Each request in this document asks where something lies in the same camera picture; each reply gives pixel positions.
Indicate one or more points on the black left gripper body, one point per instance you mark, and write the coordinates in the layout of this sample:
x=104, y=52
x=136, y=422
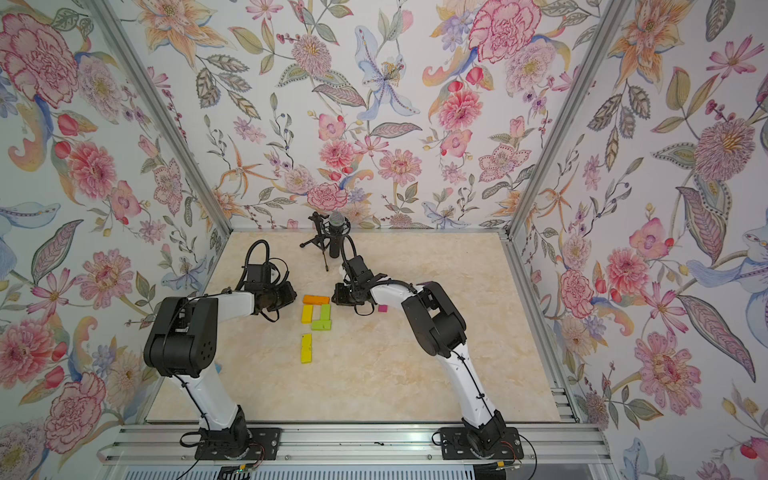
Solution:
x=271, y=300

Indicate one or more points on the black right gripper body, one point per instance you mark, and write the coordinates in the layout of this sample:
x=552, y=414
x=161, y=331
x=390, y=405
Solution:
x=354, y=295

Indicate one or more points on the orange long block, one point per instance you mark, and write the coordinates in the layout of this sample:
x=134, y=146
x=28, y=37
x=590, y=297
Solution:
x=315, y=300

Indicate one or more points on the yellow short block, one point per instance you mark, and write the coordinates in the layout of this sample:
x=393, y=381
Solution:
x=307, y=314

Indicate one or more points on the yellow long block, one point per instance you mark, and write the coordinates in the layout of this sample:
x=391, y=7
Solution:
x=306, y=352

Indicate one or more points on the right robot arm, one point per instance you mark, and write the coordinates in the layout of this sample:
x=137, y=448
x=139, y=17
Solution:
x=440, y=330

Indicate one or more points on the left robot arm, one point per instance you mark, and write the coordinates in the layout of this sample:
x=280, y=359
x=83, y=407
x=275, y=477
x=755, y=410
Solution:
x=182, y=346

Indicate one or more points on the black microphone tripod stand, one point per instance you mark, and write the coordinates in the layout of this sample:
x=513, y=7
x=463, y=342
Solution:
x=320, y=239

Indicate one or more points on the black mesh microphone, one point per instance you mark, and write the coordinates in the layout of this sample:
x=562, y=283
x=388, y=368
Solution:
x=338, y=227

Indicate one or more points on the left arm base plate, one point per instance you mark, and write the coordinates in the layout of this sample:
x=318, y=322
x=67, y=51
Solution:
x=249, y=445

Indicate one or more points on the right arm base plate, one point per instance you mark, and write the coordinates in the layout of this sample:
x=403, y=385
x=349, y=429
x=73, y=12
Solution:
x=460, y=443

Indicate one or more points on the aluminium front rail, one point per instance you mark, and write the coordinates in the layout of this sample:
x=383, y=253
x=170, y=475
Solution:
x=357, y=443

